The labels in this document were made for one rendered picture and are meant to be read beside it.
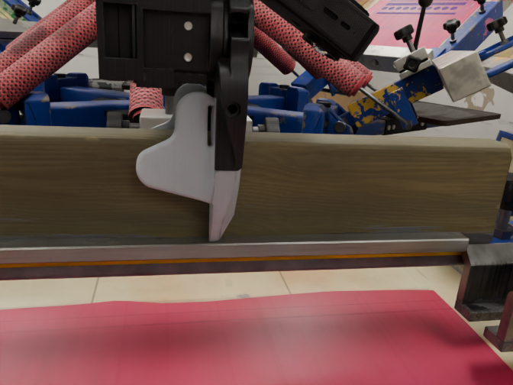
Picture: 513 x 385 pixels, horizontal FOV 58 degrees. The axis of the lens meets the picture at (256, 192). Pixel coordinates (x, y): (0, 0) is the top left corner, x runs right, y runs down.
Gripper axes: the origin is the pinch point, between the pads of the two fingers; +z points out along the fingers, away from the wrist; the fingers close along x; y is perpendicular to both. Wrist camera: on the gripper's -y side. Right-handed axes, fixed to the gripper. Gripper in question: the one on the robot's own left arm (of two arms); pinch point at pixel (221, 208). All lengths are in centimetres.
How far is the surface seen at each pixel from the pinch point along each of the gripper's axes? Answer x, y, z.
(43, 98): -57, 24, 1
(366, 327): 0.6, -11.7, 9.8
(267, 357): 3.4, -3.2, 9.8
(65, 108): -64, 22, 4
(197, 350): 2.0, 1.6, 9.8
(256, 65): -407, -81, 13
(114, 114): -24.2, 9.2, -2.0
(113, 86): -371, 44, 34
